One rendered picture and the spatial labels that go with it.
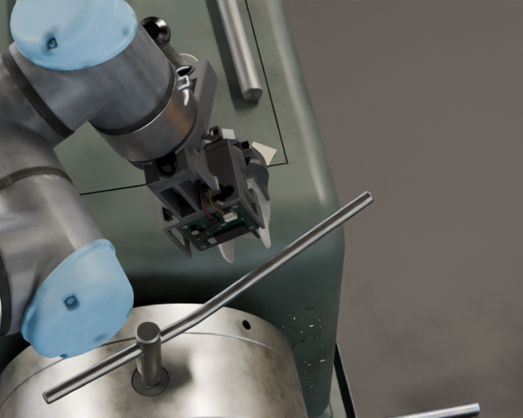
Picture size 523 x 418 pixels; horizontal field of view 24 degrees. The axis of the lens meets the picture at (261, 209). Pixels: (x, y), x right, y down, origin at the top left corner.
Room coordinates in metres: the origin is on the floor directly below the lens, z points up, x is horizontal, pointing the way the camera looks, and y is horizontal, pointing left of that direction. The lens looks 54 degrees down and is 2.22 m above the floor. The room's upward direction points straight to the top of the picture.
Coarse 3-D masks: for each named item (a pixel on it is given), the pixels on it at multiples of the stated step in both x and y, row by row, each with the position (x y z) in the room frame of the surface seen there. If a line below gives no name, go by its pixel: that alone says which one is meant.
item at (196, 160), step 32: (192, 128) 0.58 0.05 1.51; (128, 160) 0.57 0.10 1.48; (160, 160) 0.58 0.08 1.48; (192, 160) 0.56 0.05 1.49; (224, 160) 0.60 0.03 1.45; (160, 192) 0.55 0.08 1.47; (192, 192) 0.56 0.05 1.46; (224, 192) 0.57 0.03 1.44; (256, 192) 0.60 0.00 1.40; (160, 224) 0.55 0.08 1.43; (192, 224) 0.55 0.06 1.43; (224, 224) 0.56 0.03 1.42; (256, 224) 0.56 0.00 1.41; (192, 256) 0.55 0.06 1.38
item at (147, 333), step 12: (144, 324) 0.52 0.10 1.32; (156, 324) 0.52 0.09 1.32; (144, 336) 0.51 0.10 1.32; (156, 336) 0.51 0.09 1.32; (144, 348) 0.50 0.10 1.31; (156, 348) 0.50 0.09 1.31; (144, 360) 0.50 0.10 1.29; (156, 360) 0.50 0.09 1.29; (144, 372) 0.50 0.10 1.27; (156, 372) 0.50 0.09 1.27; (144, 384) 0.51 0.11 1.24; (156, 384) 0.51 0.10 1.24
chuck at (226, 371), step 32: (96, 352) 0.54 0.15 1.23; (192, 352) 0.54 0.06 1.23; (224, 352) 0.55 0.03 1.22; (256, 352) 0.56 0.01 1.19; (32, 384) 0.53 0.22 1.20; (96, 384) 0.51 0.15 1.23; (128, 384) 0.51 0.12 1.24; (192, 384) 0.51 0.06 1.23; (224, 384) 0.52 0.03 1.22; (256, 384) 0.53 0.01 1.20; (288, 384) 0.55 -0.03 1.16; (0, 416) 0.52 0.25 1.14; (32, 416) 0.49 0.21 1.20; (64, 416) 0.48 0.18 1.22; (96, 416) 0.48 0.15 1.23; (128, 416) 0.47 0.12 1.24; (160, 416) 0.47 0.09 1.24; (192, 416) 0.48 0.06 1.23; (224, 416) 0.48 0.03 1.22; (256, 416) 0.49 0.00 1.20; (288, 416) 0.51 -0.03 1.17
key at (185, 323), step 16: (368, 192) 0.64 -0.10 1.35; (352, 208) 0.63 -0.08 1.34; (320, 224) 0.61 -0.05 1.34; (336, 224) 0.61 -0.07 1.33; (304, 240) 0.60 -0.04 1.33; (272, 256) 0.59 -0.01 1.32; (288, 256) 0.59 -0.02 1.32; (256, 272) 0.57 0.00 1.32; (240, 288) 0.56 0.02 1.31; (208, 304) 0.55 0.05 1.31; (224, 304) 0.55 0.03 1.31; (192, 320) 0.53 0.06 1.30; (176, 336) 0.52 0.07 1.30; (128, 352) 0.50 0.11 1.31; (96, 368) 0.48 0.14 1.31; (112, 368) 0.49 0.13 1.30; (64, 384) 0.47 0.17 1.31; (80, 384) 0.47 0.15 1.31; (48, 400) 0.45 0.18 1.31
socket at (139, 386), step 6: (138, 372) 0.52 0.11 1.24; (162, 372) 0.52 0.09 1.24; (132, 378) 0.51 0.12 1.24; (138, 378) 0.51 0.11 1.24; (162, 378) 0.51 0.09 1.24; (168, 378) 0.51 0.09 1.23; (132, 384) 0.51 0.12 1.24; (138, 384) 0.51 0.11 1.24; (162, 384) 0.51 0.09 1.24; (168, 384) 0.51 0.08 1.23; (138, 390) 0.50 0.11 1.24; (144, 390) 0.50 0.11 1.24; (150, 390) 0.50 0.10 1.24; (156, 390) 0.50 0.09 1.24; (162, 390) 0.50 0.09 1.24
